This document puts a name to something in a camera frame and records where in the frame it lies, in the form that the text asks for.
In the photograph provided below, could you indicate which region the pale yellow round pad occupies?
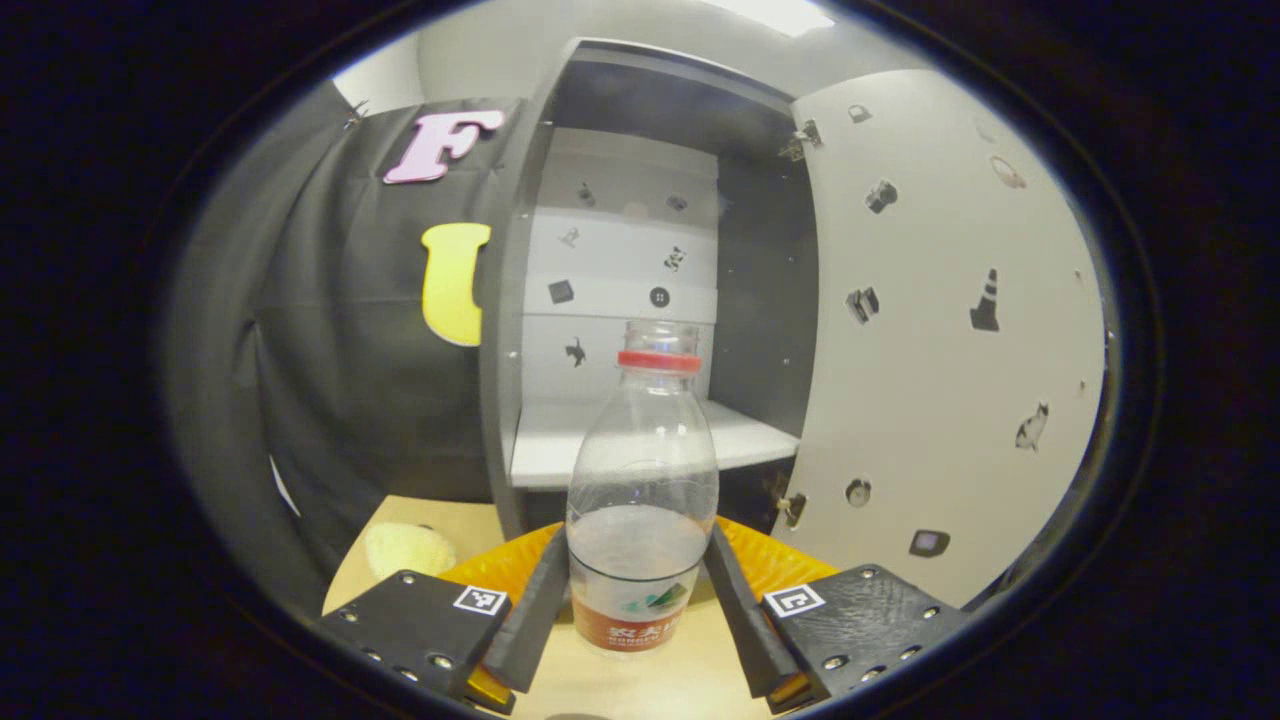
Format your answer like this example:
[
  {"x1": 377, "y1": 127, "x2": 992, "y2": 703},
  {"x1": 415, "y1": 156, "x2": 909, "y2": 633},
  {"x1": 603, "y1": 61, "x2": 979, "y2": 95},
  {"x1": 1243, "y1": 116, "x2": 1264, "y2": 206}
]
[{"x1": 361, "y1": 521, "x2": 459, "y2": 582}]

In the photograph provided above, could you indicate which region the metal door hinge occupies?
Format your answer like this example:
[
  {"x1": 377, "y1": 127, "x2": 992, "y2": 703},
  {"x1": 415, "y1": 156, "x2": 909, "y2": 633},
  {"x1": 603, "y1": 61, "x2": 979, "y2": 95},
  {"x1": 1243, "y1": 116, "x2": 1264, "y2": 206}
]
[
  {"x1": 778, "y1": 118, "x2": 825, "y2": 163},
  {"x1": 768, "y1": 470, "x2": 809, "y2": 531}
]

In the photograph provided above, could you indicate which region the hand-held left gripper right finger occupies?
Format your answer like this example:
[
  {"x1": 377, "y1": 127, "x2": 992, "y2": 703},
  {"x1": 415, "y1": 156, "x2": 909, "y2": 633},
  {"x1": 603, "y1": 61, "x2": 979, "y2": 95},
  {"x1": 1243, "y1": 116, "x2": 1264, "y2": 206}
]
[{"x1": 704, "y1": 515, "x2": 973, "y2": 715}]

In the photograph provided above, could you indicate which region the white cabinet shelf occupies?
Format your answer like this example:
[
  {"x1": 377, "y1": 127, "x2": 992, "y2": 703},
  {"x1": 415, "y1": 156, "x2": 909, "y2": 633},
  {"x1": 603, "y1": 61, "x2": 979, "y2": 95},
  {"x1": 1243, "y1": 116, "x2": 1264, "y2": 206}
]
[{"x1": 509, "y1": 398, "x2": 802, "y2": 491}]

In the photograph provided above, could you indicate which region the white cabinet door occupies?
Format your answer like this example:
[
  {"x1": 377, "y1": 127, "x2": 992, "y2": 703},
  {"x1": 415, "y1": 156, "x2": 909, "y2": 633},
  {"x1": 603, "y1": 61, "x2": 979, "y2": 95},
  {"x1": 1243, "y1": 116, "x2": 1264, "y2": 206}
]
[{"x1": 768, "y1": 67, "x2": 1108, "y2": 611}]

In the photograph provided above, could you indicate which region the dark grey cabinet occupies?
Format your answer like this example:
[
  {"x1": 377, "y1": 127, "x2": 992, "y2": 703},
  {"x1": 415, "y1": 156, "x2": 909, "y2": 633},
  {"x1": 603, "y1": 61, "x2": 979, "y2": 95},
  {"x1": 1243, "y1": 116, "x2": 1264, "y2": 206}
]
[{"x1": 477, "y1": 37, "x2": 823, "y2": 543}]

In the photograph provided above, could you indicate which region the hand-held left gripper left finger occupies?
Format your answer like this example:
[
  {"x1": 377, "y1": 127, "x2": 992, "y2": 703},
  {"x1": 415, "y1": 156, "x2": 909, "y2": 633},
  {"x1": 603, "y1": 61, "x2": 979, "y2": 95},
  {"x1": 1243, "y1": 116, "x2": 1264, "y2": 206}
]
[{"x1": 318, "y1": 522, "x2": 572, "y2": 716}]

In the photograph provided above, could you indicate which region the long ceiling light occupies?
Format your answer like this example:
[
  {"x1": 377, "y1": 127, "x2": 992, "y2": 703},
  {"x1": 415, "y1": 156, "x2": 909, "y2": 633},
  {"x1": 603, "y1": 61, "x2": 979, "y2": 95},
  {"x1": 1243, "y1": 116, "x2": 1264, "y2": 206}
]
[{"x1": 700, "y1": 0, "x2": 839, "y2": 39}]

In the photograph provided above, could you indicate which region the clear plastic bottle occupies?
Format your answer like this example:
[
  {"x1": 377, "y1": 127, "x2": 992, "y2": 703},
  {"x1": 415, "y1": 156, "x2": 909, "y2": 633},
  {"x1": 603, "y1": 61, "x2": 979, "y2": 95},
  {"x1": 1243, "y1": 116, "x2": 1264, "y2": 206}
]
[{"x1": 564, "y1": 319, "x2": 722, "y2": 658}]

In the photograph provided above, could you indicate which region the black backdrop cloth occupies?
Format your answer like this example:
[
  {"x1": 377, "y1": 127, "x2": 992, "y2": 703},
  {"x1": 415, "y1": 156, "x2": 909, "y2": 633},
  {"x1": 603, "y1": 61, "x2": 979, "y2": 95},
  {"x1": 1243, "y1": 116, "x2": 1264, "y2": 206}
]
[{"x1": 163, "y1": 80, "x2": 536, "y2": 623}]

